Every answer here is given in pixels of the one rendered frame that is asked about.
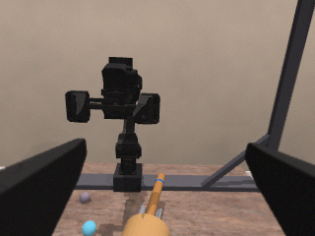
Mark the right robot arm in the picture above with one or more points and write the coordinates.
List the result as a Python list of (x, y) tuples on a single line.
[(119, 75)]

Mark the light blue ball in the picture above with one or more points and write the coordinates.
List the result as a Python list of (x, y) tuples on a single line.
[(89, 228)]

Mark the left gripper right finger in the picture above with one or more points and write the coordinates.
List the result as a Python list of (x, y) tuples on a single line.
[(288, 187)]

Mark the tan wooden bar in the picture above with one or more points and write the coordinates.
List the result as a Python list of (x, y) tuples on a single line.
[(153, 202)]

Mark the tan paper roll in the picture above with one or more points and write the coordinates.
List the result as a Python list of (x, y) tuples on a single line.
[(145, 225)]

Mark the small grey ball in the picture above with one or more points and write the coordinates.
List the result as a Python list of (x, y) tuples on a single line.
[(85, 197)]

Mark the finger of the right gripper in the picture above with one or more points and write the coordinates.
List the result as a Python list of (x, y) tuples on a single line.
[(145, 102), (79, 104)]

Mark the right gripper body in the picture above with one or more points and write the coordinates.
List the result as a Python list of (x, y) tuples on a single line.
[(112, 98)]

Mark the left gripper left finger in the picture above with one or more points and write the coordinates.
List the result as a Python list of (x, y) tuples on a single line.
[(35, 191)]

